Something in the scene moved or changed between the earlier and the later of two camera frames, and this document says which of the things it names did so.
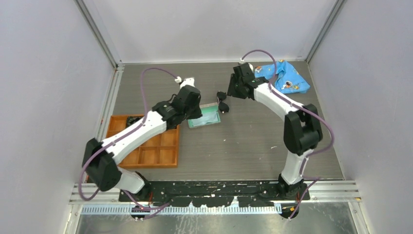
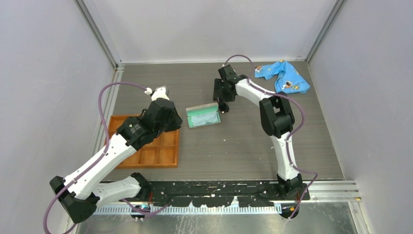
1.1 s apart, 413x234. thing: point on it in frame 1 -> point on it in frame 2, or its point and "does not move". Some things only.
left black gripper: (197, 113) -> (177, 122)
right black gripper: (231, 91) -> (217, 93)
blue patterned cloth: (289, 79) does not move
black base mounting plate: (213, 193) does not move
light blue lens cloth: (206, 118) does not move
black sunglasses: (223, 107) does not move
